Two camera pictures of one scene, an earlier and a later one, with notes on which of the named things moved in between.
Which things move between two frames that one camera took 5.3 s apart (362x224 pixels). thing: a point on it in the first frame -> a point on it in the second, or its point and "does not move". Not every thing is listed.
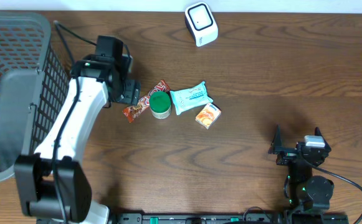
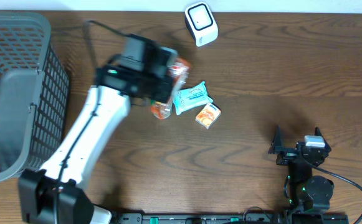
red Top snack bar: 134,110 -> 179,69
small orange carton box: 208,116 does not move
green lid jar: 160,105 does not move
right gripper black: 276,147 does not move
